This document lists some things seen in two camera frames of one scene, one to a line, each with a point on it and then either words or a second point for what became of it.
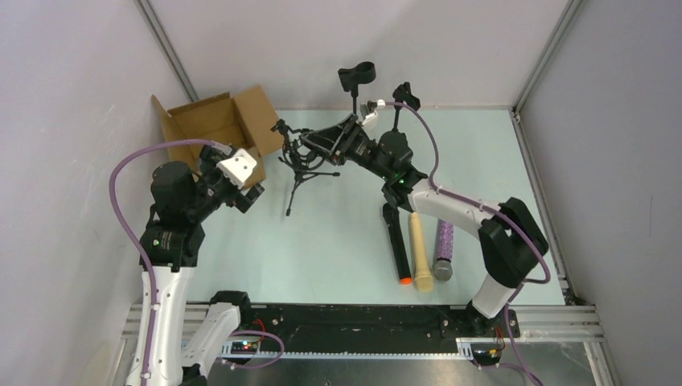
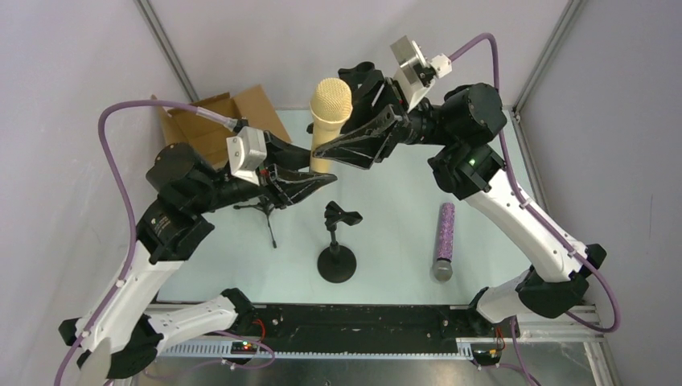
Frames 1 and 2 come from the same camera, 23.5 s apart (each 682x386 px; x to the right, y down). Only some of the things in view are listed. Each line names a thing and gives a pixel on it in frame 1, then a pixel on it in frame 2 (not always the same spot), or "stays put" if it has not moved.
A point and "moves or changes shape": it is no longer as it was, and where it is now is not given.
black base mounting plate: x=372 y=328 stays put
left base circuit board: x=244 y=347 stays put
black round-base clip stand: x=353 y=77 stays put
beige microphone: x=423 y=279 to x=330 y=103
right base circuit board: x=486 y=354 stays put
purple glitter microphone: x=443 y=266 stays put
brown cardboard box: x=248 y=121 stays put
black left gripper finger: x=252 y=196 to x=285 y=154
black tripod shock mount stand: x=300 y=157 moves or changes shape
